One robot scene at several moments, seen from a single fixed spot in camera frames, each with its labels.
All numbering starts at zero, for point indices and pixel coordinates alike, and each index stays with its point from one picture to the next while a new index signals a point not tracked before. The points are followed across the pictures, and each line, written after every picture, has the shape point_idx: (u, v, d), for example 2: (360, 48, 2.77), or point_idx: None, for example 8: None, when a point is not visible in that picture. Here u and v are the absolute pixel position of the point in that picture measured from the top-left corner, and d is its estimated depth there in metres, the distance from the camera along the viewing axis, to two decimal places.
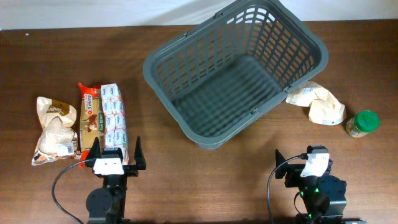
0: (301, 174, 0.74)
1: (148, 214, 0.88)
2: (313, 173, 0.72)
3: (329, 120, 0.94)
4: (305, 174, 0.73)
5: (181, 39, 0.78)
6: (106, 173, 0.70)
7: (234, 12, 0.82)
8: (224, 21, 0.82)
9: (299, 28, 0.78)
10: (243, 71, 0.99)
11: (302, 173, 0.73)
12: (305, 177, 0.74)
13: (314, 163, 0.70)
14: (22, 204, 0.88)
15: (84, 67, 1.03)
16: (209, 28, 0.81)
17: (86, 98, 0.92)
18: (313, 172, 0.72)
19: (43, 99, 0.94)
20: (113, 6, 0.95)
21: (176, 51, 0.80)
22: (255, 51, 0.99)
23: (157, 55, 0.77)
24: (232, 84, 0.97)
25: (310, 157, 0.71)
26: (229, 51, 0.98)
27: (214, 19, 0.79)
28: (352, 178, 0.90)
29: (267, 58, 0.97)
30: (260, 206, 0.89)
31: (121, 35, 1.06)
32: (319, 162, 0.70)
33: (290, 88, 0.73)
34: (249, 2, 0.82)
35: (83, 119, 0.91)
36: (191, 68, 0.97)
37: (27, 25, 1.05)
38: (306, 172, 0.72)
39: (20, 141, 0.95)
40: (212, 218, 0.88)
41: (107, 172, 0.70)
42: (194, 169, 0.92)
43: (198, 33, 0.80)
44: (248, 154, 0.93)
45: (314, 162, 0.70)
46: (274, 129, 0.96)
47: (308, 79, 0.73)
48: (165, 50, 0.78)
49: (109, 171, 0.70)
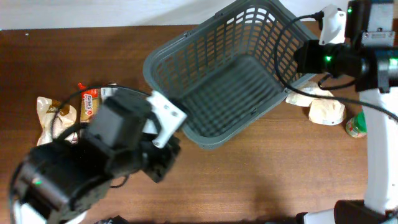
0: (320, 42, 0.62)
1: (148, 214, 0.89)
2: (336, 30, 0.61)
3: (329, 120, 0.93)
4: (324, 39, 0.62)
5: (181, 39, 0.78)
6: None
7: (234, 12, 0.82)
8: (224, 22, 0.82)
9: (299, 28, 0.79)
10: (243, 71, 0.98)
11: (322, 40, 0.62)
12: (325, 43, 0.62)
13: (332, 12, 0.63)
14: None
15: (83, 68, 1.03)
16: (209, 28, 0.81)
17: (86, 98, 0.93)
18: (334, 28, 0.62)
19: (43, 99, 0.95)
20: (113, 6, 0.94)
21: (176, 51, 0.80)
22: (255, 51, 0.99)
23: (157, 55, 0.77)
24: (232, 84, 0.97)
25: (327, 11, 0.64)
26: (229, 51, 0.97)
27: (214, 19, 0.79)
28: (352, 178, 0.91)
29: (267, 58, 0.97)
30: (260, 206, 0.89)
31: (121, 35, 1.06)
32: (331, 10, 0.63)
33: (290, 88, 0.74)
34: (248, 3, 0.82)
35: (83, 119, 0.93)
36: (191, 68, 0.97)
37: (26, 25, 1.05)
38: (326, 33, 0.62)
39: (22, 141, 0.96)
40: (211, 218, 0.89)
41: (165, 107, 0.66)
42: (194, 168, 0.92)
43: (198, 33, 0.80)
44: (247, 154, 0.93)
45: (329, 12, 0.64)
46: (273, 129, 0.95)
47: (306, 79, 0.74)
48: (165, 51, 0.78)
49: None
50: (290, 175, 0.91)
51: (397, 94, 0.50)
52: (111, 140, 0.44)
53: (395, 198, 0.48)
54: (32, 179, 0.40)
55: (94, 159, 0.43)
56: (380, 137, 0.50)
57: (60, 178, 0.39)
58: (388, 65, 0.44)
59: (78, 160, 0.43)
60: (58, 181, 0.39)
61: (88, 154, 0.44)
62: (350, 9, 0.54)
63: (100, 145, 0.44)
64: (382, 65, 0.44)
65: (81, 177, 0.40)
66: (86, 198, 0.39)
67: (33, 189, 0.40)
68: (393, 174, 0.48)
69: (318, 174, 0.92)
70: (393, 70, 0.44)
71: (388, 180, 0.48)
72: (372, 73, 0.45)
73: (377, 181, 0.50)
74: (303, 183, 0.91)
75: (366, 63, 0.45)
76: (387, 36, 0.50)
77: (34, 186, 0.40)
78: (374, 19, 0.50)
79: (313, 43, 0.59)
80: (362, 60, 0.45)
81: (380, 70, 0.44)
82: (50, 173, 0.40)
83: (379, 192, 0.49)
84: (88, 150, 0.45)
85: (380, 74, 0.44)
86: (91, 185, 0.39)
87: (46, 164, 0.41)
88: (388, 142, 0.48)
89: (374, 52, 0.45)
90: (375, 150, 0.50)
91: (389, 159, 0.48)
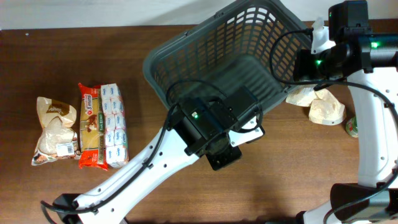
0: (311, 51, 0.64)
1: (148, 214, 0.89)
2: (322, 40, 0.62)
3: (329, 120, 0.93)
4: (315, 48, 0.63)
5: (181, 38, 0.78)
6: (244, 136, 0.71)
7: (234, 12, 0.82)
8: (224, 21, 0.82)
9: (298, 27, 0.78)
10: (243, 71, 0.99)
11: (313, 49, 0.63)
12: (316, 52, 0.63)
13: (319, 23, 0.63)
14: (24, 204, 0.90)
15: (84, 67, 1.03)
16: (209, 28, 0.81)
17: (86, 98, 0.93)
18: (320, 37, 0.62)
19: (43, 99, 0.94)
20: (113, 6, 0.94)
21: (176, 50, 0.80)
22: (255, 51, 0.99)
23: (157, 54, 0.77)
24: (232, 84, 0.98)
25: (316, 23, 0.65)
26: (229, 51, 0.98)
27: (214, 18, 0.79)
28: (352, 178, 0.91)
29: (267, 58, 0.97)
30: (260, 206, 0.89)
31: (121, 35, 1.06)
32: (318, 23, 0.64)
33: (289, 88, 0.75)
34: (249, 3, 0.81)
35: (83, 119, 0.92)
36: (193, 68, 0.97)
37: (27, 25, 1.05)
38: (315, 43, 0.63)
39: (21, 141, 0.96)
40: (211, 218, 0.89)
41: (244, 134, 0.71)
42: (194, 168, 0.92)
43: (198, 33, 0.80)
44: (247, 154, 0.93)
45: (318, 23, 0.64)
46: (273, 129, 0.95)
47: None
48: (165, 49, 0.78)
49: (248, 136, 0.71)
50: (290, 175, 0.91)
51: (382, 72, 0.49)
52: (237, 116, 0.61)
53: (387, 170, 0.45)
54: (188, 115, 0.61)
55: (222, 119, 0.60)
56: (367, 112, 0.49)
57: (209, 124, 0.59)
58: (370, 48, 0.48)
59: (211, 115, 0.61)
60: (206, 126, 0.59)
61: (221, 118, 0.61)
62: (330, 14, 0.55)
63: (226, 117, 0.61)
64: (365, 48, 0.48)
65: (219, 128, 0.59)
66: (214, 144, 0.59)
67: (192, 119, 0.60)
68: (383, 148, 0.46)
69: (318, 174, 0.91)
70: (375, 53, 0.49)
71: (377, 154, 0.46)
72: (356, 56, 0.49)
73: (367, 158, 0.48)
74: (303, 183, 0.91)
75: (350, 48, 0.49)
76: (366, 32, 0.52)
77: (186, 120, 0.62)
78: (351, 17, 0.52)
79: (304, 51, 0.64)
80: (346, 46, 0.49)
81: (364, 53, 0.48)
82: (203, 116, 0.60)
83: (370, 169, 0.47)
84: (222, 117, 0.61)
85: (364, 56, 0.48)
86: (219, 138, 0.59)
87: (197, 109, 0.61)
88: (375, 115, 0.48)
89: (357, 38, 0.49)
90: (364, 127, 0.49)
91: (378, 133, 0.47)
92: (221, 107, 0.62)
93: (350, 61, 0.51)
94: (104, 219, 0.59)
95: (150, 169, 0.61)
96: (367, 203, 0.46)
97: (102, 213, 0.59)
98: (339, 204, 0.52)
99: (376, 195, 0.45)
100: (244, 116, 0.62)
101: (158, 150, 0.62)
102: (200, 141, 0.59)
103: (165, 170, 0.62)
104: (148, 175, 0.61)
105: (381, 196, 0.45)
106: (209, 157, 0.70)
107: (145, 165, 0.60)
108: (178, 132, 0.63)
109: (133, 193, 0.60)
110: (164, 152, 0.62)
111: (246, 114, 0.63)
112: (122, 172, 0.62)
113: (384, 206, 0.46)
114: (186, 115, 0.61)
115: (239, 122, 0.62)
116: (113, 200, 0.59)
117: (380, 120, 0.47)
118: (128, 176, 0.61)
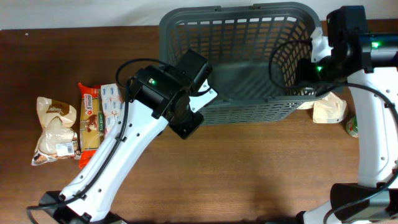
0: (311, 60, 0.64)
1: (148, 214, 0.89)
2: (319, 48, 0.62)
3: (334, 118, 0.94)
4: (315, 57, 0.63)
5: (210, 12, 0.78)
6: (200, 103, 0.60)
7: (272, 12, 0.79)
8: (254, 17, 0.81)
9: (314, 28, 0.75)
10: (258, 76, 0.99)
11: (313, 57, 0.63)
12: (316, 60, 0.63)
13: (316, 34, 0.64)
14: (23, 203, 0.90)
15: (84, 67, 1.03)
16: (232, 17, 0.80)
17: (86, 98, 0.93)
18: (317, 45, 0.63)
19: (43, 99, 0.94)
20: (113, 5, 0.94)
21: (199, 20, 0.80)
22: (278, 58, 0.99)
23: (175, 17, 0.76)
24: (240, 81, 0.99)
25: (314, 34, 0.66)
26: (250, 53, 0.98)
27: (249, 9, 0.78)
28: (352, 178, 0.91)
29: (286, 67, 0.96)
30: (260, 206, 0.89)
31: (121, 35, 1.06)
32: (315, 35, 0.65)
33: (272, 99, 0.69)
34: (283, 9, 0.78)
35: (83, 119, 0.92)
36: (202, 49, 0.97)
37: (27, 25, 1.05)
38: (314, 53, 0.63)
39: (21, 141, 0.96)
40: (212, 218, 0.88)
41: (201, 100, 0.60)
42: (194, 168, 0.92)
43: (222, 17, 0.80)
44: (248, 154, 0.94)
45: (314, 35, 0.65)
46: (273, 129, 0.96)
47: (291, 100, 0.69)
48: (193, 12, 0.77)
49: (203, 102, 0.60)
50: (290, 175, 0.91)
51: (382, 73, 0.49)
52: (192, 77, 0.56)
53: (388, 169, 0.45)
54: (144, 83, 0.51)
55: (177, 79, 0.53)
56: (367, 112, 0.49)
57: (166, 84, 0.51)
58: (370, 48, 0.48)
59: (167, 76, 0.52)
60: (162, 86, 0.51)
61: (175, 78, 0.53)
62: (328, 20, 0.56)
63: (183, 78, 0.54)
64: (365, 48, 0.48)
65: (178, 87, 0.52)
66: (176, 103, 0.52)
67: (145, 84, 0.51)
68: (383, 146, 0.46)
69: (318, 174, 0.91)
70: (375, 52, 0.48)
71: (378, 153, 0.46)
72: (356, 58, 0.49)
73: (368, 158, 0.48)
74: (303, 183, 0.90)
75: (351, 49, 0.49)
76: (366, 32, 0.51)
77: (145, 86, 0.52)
78: (351, 16, 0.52)
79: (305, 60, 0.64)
80: (346, 46, 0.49)
81: (363, 52, 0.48)
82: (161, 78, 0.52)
83: (370, 169, 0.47)
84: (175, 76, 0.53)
85: (364, 56, 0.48)
86: (179, 96, 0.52)
87: (153, 74, 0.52)
88: (377, 114, 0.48)
89: (359, 37, 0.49)
90: (364, 127, 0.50)
91: (378, 131, 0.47)
92: (175, 73, 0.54)
93: (347, 60, 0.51)
94: (94, 206, 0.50)
95: (124, 142, 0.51)
96: (367, 203, 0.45)
97: (89, 201, 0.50)
98: (339, 205, 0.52)
99: (378, 196, 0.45)
100: (198, 78, 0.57)
101: (127, 121, 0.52)
102: (163, 104, 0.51)
103: (140, 140, 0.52)
104: (126, 149, 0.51)
105: (384, 197, 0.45)
106: (175, 127, 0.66)
107: (118, 139, 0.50)
108: (140, 102, 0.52)
109: (115, 171, 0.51)
110: (134, 122, 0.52)
111: (201, 77, 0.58)
112: (99, 152, 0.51)
113: (384, 206, 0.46)
114: (143, 84, 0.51)
115: (194, 84, 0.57)
116: (97, 182, 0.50)
117: (382, 119, 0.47)
118: (104, 155, 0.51)
